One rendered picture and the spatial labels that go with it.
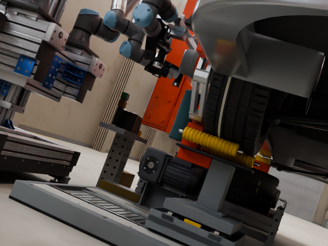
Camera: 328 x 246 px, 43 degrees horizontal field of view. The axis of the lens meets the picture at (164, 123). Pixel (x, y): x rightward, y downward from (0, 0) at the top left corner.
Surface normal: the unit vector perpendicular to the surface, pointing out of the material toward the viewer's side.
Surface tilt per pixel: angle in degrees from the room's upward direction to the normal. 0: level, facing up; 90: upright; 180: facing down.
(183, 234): 90
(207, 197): 90
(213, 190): 90
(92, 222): 90
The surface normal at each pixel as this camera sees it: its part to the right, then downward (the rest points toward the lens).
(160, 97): -0.27, -0.18
